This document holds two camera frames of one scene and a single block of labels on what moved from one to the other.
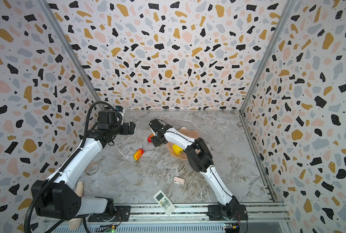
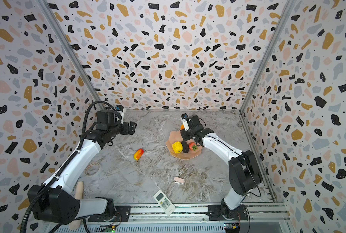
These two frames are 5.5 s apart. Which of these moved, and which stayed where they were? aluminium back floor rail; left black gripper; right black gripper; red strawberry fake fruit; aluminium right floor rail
Moved: red strawberry fake fruit; right black gripper
Stayed: left black gripper; aluminium back floor rail; aluminium right floor rail
